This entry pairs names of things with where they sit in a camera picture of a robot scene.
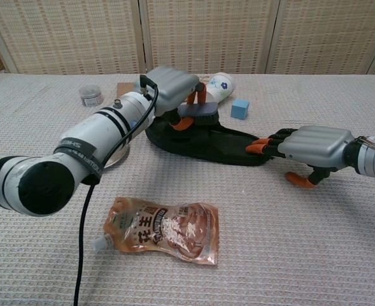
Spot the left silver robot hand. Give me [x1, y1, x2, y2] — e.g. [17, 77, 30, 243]
[140, 66, 209, 131]

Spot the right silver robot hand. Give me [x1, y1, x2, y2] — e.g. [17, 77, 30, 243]
[245, 126, 357, 189]

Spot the grey cleaning brush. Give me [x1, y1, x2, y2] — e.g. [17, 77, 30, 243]
[178, 101, 220, 124]

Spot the black rubber slipper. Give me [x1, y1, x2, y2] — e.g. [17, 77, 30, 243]
[145, 111, 271, 167]

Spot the floral paper cup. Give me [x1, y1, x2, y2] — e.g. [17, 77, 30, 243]
[204, 72, 235, 105]

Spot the brown paper bag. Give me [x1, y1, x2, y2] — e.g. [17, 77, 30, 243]
[116, 75, 212, 98]

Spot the woven folding screen panel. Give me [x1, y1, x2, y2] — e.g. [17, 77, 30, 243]
[266, 0, 375, 75]
[141, 0, 282, 75]
[0, 0, 146, 76]

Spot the light blue cube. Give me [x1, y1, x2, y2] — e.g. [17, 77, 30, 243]
[230, 98, 250, 120]

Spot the small clear lidded jar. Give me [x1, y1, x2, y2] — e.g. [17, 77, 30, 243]
[78, 84, 104, 107]

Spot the grey waffle tablecloth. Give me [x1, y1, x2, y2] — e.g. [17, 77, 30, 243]
[0, 73, 375, 306]

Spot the round steel plate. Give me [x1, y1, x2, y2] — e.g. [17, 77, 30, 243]
[106, 145, 131, 168]

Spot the orange liquid spout pouch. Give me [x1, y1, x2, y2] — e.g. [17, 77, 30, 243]
[91, 196, 220, 266]

